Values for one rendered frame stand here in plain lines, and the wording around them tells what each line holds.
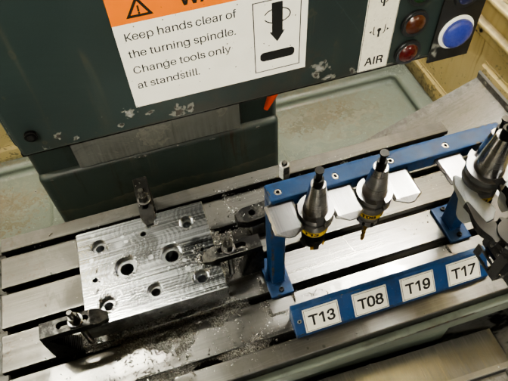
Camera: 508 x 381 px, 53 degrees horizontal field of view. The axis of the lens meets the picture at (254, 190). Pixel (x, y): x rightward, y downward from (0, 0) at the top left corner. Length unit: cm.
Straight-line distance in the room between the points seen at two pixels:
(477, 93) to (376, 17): 128
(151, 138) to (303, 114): 72
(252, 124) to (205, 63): 106
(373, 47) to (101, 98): 25
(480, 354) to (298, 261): 49
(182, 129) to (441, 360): 87
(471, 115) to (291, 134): 60
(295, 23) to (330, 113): 151
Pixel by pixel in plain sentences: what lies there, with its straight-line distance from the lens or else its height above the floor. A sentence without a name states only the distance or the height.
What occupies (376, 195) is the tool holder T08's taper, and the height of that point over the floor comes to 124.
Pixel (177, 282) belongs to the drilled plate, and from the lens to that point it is 108.
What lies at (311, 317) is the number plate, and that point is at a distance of 109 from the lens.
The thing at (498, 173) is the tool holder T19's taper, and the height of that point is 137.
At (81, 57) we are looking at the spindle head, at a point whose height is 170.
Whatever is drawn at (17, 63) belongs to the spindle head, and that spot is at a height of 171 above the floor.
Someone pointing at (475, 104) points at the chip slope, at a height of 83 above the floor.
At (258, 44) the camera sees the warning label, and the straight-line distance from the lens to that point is 44.
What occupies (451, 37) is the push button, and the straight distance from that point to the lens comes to 53.
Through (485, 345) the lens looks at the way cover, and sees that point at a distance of 139.
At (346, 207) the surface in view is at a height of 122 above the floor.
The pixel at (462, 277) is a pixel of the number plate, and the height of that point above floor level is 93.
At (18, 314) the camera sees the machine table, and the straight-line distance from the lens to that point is 127.
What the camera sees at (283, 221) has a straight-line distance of 87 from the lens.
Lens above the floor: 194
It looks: 53 degrees down
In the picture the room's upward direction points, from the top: 4 degrees counter-clockwise
